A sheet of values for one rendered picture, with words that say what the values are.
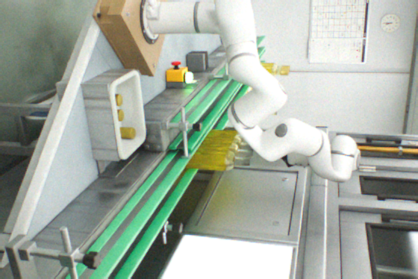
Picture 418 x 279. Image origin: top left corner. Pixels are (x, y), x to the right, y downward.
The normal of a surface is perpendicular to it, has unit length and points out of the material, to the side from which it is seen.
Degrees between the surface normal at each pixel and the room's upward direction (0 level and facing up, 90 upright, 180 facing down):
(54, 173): 0
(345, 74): 90
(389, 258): 90
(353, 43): 90
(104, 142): 90
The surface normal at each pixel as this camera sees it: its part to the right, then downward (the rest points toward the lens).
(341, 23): -0.26, 0.37
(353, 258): -0.05, -0.93
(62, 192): 0.96, 0.05
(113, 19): -0.17, 0.88
